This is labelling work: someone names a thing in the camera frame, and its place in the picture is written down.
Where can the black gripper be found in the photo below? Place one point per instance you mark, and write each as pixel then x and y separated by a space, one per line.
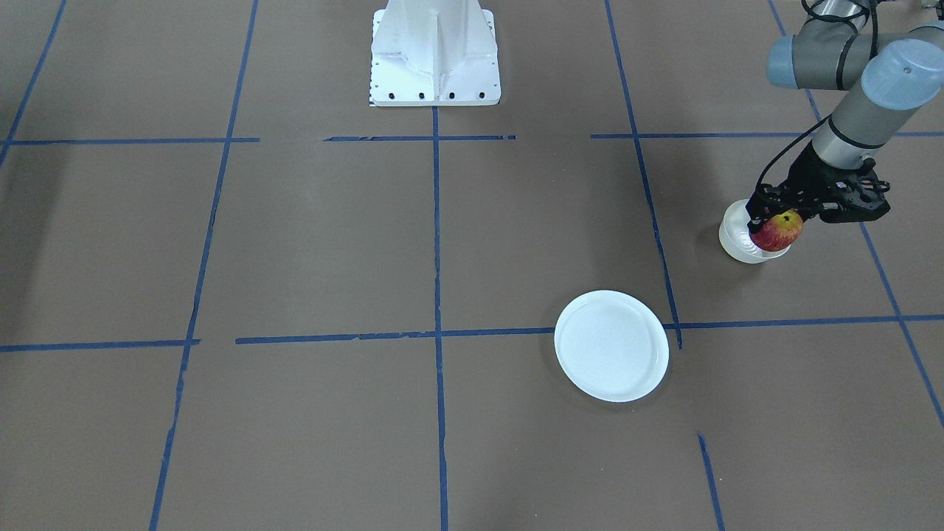
pixel 806 177

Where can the red yellow apple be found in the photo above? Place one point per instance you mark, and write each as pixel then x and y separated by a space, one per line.
pixel 778 234

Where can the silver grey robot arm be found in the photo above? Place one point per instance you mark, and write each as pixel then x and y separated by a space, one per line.
pixel 885 79

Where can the white bowl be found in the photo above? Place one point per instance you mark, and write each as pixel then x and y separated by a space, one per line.
pixel 733 234

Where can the white round plate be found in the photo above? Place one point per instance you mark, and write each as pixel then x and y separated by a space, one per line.
pixel 611 346

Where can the brown paper table cover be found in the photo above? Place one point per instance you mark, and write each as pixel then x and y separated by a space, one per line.
pixel 237 297

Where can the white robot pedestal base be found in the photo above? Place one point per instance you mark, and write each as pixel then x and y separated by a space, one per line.
pixel 434 53

